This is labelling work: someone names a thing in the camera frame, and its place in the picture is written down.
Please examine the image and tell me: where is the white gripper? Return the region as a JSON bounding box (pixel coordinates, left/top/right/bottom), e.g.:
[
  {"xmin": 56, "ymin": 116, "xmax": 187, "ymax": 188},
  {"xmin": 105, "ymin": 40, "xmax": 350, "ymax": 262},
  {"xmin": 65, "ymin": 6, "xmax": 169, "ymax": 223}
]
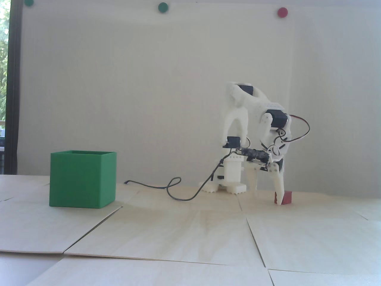
[{"xmin": 245, "ymin": 128, "xmax": 291, "ymax": 206}]

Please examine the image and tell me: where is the red block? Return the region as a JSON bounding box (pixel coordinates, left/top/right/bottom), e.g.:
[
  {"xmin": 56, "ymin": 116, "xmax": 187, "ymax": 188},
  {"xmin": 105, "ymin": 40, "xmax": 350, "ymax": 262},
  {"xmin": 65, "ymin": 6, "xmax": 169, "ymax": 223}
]
[{"xmin": 274, "ymin": 191, "xmax": 293, "ymax": 205}]

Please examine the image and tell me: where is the green box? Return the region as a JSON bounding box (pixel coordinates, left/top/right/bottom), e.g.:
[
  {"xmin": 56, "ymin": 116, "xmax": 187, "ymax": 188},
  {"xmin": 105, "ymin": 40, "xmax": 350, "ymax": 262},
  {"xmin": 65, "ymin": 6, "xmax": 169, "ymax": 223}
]
[{"xmin": 49, "ymin": 150, "xmax": 117, "ymax": 209}]

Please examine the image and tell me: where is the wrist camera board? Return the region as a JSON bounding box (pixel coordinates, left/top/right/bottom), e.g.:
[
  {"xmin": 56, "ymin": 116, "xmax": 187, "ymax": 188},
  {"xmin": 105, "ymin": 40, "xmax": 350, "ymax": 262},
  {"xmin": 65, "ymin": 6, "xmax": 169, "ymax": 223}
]
[{"xmin": 237, "ymin": 147, "xmax": 273, "ymax": 165}]

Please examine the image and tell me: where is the red brown servo wire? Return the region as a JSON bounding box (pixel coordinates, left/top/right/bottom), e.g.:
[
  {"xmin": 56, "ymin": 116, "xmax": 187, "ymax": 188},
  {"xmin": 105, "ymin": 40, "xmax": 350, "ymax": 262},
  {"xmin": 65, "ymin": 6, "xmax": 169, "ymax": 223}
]
[{"xmin": 275, "ymin": 115, "xmax": 310, "ymax": 143}]

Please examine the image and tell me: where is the black camera cable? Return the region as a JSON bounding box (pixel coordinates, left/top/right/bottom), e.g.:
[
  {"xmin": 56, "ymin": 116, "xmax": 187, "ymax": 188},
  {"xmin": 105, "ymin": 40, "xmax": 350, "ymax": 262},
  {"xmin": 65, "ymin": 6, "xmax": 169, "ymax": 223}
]
[{"xmin": 124, "ymin": 153, "xmax": 239, "ymax": 201}]

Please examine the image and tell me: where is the dark window frame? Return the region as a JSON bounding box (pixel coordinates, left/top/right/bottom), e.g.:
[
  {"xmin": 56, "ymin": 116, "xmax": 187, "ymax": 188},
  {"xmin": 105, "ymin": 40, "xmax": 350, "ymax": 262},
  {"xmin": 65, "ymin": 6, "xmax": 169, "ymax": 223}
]
[{"xmin": 6, "ymin": 0, "xmax": 23, "ymax": 175}]

